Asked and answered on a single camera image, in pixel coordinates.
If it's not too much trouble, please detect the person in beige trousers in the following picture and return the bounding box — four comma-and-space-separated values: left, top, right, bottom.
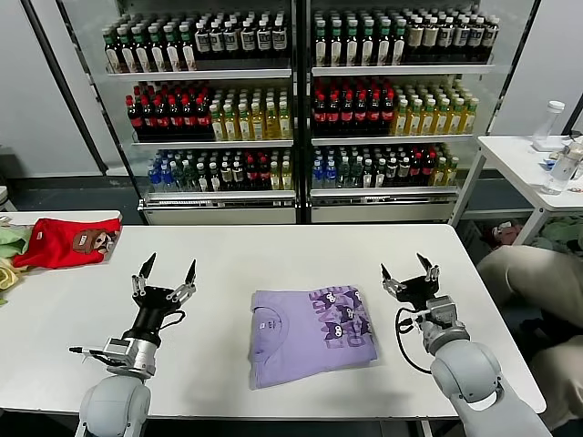
476, 243, 583, 432

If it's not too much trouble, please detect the dark bottle beige label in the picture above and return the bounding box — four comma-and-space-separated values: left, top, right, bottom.
423, 17, 439, 65
407, 17, 424, 65

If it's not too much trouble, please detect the white cooler shelf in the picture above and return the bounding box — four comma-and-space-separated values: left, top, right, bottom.
131, 138, 295, 149
312, 134, 478, 147
310, 186, 459, 198
312, 65, 496, 77
107, 67, 293, 83
144, 189, 297, 202

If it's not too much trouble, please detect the dark tea bottle green cap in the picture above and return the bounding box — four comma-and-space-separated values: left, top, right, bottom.
360, 18, 376, 67
314, 18, 330, 68
392, 19, 407, 66
376, 18, 393, 67
178, 21, 199, 73
162, 22, 183, 73
344, 18, 361, 68
117, 25, 138, 75
131, 25, 152, 74
102, 26, 122, 75
329, 18, 345, 68
147, 23, 168, 74

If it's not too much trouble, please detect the clear bottle strap lid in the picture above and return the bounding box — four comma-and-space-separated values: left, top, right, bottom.
540, 138, 583, 197

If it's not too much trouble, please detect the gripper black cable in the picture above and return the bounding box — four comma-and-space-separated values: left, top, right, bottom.
394, 307, 434, 375
159, 309, 187, 329

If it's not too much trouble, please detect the glass display drinks cooler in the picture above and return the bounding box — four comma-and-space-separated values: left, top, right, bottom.
116, 0, 305, 225
303, 0, 498, 224

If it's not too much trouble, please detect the pale yellow garment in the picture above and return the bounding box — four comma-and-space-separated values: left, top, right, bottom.
0, 258, 29, 292

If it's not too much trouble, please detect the dark bottle blue-white label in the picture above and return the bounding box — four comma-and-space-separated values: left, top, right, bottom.
272, 16, 289, 69
454, 16, 471, 64
438, 16, 455, 64
210, 19, 226, 69
240, 17, 258, 69
483, 16, 498, 63
256, 16, 273, 69
469, 16, 486, 63
194, 20, 210, 69
225, 18, 241, 69

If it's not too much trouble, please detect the black framed glass door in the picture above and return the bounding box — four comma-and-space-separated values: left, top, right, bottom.
485, 0, 546, 137
25, 0, 149, 225

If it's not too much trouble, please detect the dark green clothing pile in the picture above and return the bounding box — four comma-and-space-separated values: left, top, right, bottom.
530, 217, 583, 252

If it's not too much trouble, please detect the red bear print garment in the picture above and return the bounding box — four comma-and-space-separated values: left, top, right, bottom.
12, 217, 123, 269

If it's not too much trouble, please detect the left camera plug cable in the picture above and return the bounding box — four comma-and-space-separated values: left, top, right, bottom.
68, 346, 108, 361

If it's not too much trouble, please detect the white side table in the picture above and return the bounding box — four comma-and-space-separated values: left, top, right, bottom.
448, 135, 583, 252

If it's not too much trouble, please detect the light purple printed t-shirt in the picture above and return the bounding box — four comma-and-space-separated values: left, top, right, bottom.
248, 285, 380, 391

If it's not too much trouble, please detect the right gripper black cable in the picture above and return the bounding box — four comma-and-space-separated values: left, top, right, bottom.
394, 307, 434, 375

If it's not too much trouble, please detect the light green garment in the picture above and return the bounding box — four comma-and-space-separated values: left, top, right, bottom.
0, 223, 34, 259

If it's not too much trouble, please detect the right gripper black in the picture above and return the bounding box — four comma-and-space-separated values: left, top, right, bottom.
380, 252, 443, 304

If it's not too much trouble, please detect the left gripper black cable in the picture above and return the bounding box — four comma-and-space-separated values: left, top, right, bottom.
159, 309, 187, 329

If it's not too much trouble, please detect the clear bottle white cap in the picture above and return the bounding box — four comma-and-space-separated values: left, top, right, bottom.
532, 100, 567, 143

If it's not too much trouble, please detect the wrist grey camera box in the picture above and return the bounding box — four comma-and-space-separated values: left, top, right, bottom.
103, 336, 138, 365
423, 295, 459, 331

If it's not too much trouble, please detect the right wrist grey camera box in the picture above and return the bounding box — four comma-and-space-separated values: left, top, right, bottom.
423, 295, 459, 331

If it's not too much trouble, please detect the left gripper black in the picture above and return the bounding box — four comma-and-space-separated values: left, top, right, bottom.
131, 252, 199, 341

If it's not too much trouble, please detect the small white box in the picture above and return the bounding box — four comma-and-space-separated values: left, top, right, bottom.
531, 136, 566, 153

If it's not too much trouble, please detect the red clothing pile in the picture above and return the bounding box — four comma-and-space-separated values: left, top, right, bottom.
483, 219, 525, 249

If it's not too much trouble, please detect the left wrist grey camera box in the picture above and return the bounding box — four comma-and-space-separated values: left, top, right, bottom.
103, 336, 138, 365

